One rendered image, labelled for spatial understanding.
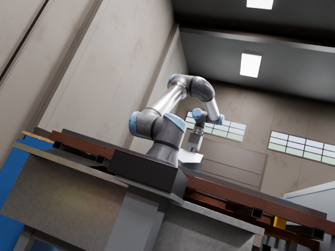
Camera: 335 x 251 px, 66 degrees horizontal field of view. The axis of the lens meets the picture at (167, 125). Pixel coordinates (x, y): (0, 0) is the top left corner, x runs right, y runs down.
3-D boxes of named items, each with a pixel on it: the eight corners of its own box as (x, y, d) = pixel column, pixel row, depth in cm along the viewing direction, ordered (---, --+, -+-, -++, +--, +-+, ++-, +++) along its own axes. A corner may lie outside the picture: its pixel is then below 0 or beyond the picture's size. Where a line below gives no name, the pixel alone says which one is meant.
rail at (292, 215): (51, 140, 160) (56, 132, 162) (331, 235, 127) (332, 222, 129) (48, 139, 156) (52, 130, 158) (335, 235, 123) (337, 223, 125)
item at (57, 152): (49, 155, 152) (52, 148, 153) (109, 176, 144) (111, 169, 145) (37, 149, 140) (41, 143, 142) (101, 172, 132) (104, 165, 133)
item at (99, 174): (33, 154, 154) (36, 150, 155) (253, 233, 127) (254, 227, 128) (11, 146, 135) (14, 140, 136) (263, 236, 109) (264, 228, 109)
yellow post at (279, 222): (271, 234, 146) (278, 200, 151) (280, 237, 145) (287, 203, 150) (273, 234, 141) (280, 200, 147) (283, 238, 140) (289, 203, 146)
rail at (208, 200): (98, 166, 229) (100, 160, 231) (279, 229, 197) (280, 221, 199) (94, 164, 221) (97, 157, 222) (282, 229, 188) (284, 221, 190)
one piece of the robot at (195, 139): (205, 135, 192) (199, 155, 188) (194, 132, 196) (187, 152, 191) (203, 130, 184) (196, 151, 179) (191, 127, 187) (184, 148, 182)
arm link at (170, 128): (175, 143, 104) (185, 113, 108) (146, 136, 110) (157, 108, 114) (183, 152, 115) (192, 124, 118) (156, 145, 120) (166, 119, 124)
